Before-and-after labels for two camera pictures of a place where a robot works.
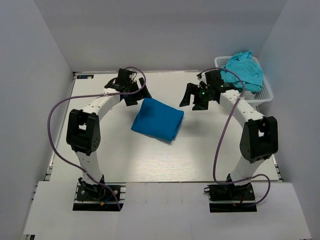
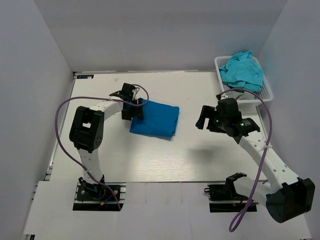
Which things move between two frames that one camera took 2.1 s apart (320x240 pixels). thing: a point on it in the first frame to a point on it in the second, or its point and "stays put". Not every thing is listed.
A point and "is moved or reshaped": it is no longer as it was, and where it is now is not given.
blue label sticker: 85,76 stays put
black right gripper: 196,95 to 208,118
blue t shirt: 158,119 is moved or reshaped
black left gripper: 135,94 to 135,110
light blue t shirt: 243,64 stays put
